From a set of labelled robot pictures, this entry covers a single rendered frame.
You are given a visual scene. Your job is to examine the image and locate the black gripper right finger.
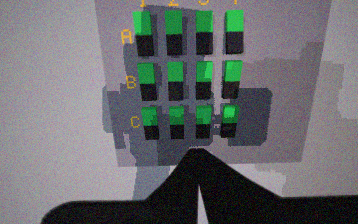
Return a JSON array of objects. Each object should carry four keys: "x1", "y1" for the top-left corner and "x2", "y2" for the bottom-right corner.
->
[{"x1": 197, "y1": 148, "x2": 358, "y2": 224}]

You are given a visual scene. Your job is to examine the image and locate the grey switch panel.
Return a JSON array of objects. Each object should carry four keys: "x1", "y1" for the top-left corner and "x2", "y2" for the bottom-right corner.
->
[{"x1": 94, "y1": 0, "x2": 332, "y2": 167}]

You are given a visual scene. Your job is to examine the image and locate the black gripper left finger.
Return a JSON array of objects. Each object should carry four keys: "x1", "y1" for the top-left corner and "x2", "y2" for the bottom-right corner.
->
[{"x1": 41, "y1": 148, "x2": 199, "y2": 224}]

